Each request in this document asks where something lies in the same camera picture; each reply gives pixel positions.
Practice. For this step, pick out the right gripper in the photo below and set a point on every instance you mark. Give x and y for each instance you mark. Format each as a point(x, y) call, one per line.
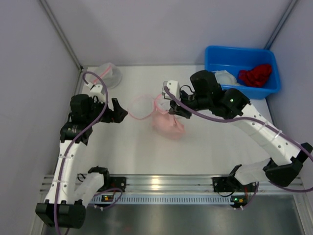
point(178, 107)

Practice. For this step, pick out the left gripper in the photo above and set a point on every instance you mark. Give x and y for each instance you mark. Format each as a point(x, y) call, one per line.
point(113, 110)

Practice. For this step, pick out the pink-trimmed mesh laundry bag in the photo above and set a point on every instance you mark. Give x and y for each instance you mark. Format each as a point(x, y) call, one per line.
point(110, 75)

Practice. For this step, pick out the pink bra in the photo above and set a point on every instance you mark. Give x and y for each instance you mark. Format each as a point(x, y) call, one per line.
point(167, 125)

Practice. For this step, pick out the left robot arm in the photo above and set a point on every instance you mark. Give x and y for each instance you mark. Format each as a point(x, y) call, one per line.
point(65, 204)

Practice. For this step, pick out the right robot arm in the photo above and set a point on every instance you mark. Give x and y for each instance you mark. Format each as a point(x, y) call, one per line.
point(209, 101)

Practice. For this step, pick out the white bra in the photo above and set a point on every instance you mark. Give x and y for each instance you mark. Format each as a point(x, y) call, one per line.
point(223, 77)

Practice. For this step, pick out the red bra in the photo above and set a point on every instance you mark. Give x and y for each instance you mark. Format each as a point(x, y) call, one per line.
point(256, 77)

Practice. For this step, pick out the blue plastic bin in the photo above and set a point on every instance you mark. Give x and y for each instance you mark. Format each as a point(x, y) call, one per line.
point(234, 59)

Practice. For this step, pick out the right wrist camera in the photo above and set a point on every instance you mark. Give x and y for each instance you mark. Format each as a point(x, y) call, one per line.
point(173, 87)

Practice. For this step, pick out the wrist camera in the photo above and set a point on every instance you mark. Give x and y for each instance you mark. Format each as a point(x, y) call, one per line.
point(95, 90)
point(173, 87)

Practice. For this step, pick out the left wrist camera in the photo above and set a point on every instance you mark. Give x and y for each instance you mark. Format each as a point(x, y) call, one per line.
point(95, 90)

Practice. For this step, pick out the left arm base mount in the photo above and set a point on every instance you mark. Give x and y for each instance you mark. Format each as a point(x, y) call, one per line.
point(114, 182)

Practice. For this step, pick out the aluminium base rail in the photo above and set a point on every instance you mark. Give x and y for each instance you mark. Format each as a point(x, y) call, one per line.
point(173, 184)

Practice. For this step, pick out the slotted cable duct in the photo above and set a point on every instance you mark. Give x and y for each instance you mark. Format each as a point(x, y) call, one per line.
point(172, 199)

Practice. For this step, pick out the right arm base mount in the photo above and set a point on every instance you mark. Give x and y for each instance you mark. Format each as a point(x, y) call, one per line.
point(225, 184)

